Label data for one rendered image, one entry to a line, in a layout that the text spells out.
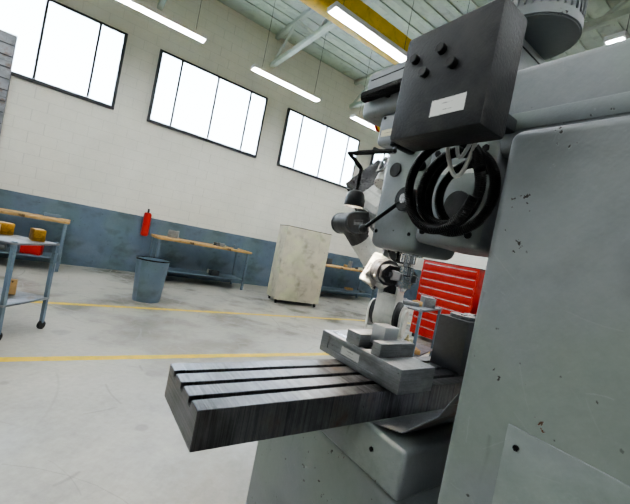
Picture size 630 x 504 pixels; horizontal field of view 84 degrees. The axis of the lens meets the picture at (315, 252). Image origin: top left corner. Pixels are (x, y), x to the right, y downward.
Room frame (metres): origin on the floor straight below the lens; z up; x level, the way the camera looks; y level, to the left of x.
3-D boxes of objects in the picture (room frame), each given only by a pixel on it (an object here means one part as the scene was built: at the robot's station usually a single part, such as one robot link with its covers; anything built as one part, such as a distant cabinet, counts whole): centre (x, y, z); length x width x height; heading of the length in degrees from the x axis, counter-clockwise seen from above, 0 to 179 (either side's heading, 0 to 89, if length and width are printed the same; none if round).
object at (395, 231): (1.09, -0.29, 1.47); 0.21 x 0.19 x 0.32; 125
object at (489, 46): (0.66, -0.19, 1.62); 0.20 x 0.09 x 0.21; 35
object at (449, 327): (1.34, -0.63, 1.03); 0.22 x 0.12 x 0.20; 128
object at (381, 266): (1.18, -0.27, 1.23); 0.13 x 0.12 x 0.10; 104
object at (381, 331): (1.07, -0.26, 1.05); 0.06 x 0.05 x 0.06; 126
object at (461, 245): (0.93, -0.40, 1.47); 0.24 x 0.19 x 0.26; 125
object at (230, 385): (1.09, -0.29, 0.89); 1.24 x 0.23 x 0.08; 125
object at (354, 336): (1.12, -0.23, 1.02); 0.15 x 0.06 x 0.04; 126
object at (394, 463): (1.09, -0.29, 0.79); 0.50 x 0.35 x 0.12; 35
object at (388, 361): (1.10, -0.24, 0.99); 0.35 x 0.15 x 0.11; 36
